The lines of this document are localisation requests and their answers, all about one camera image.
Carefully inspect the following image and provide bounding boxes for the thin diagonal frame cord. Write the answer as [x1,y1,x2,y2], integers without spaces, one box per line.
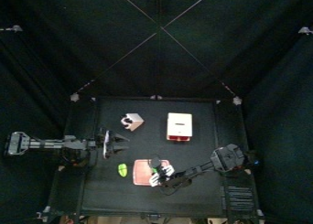
[112,0,242,101]
[72,0,218,96]

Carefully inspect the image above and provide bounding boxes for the green toy pea pod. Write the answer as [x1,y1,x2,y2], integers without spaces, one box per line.
[117,163,128,177]

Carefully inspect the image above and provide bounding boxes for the small pink white toy block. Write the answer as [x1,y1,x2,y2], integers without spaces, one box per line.
[120,112,145,132]

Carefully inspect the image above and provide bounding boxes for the white and red box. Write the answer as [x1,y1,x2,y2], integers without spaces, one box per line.
[164,112,194,143]

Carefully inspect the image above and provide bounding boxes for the pink square plate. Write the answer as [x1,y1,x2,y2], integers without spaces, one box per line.
[132,158,171,187]

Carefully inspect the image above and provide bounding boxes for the grey ribbed panel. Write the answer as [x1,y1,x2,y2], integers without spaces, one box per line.
[224,185,256,213]

